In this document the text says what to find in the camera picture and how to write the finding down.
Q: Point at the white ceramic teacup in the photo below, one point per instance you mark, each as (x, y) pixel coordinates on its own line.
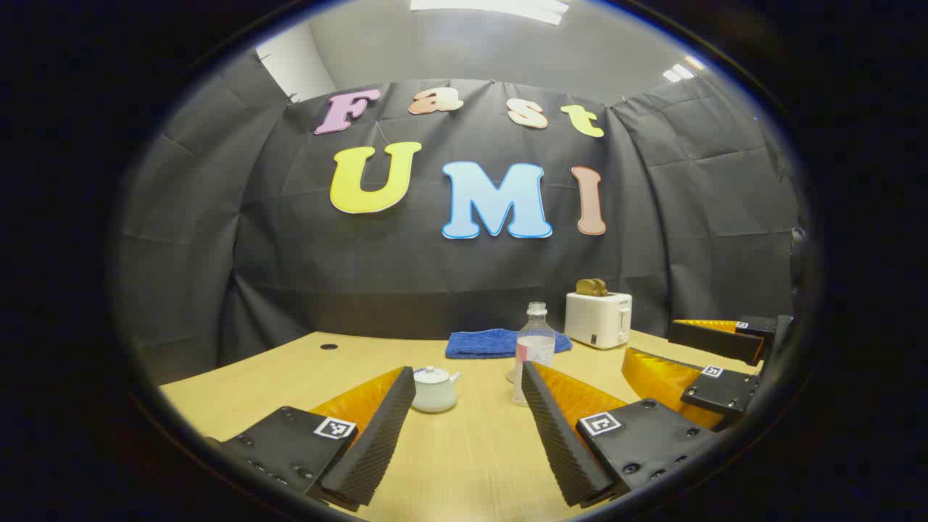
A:
(433, 399)

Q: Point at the clear round coaster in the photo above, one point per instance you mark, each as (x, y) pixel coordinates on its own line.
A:
(510, 375)

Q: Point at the blue folded towel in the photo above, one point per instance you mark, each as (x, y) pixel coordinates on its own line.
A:
(486, 343)

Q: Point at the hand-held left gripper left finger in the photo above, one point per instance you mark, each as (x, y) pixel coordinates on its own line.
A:
(377, 442)

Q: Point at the small ceiling light panel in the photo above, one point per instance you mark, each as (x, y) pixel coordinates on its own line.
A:
(681, 70)

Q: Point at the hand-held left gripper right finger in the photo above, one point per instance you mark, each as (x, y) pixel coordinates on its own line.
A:
(554, 442)

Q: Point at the black backdrop cloth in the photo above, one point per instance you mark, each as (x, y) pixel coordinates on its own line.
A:
(362, 275)

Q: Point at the brown bread slices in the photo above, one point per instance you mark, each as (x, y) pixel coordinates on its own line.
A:
(591, 288)

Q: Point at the white toaster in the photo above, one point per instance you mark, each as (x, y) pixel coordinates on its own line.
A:
(594, 322)

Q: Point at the clear plastic water bottle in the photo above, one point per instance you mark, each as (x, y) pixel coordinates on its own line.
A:
(535, 344)

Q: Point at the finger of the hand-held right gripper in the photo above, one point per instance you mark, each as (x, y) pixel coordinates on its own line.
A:
(721, 391)
(714, 341)

